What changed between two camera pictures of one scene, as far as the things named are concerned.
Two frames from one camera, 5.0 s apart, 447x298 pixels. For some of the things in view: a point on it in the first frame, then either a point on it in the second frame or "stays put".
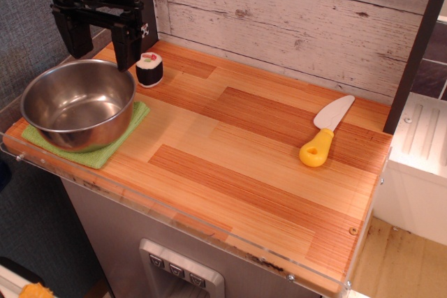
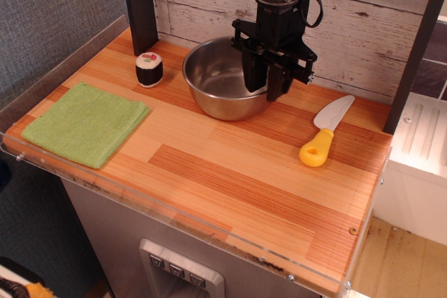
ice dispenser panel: x=170 y=274 stays put
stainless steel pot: x=79 y=105 -> x=214 y=70
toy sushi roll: x=149 y=69 stays put
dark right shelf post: x=418 y=49 stays put
